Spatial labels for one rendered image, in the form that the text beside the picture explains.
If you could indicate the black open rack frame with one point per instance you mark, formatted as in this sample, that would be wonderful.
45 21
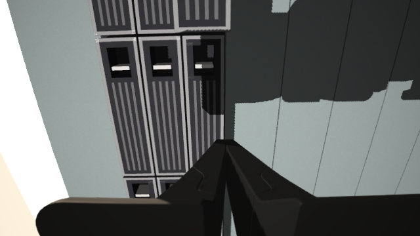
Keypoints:
324 92

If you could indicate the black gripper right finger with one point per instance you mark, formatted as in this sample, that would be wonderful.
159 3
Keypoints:
265 203

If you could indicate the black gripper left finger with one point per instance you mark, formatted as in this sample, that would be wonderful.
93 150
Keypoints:
192 206

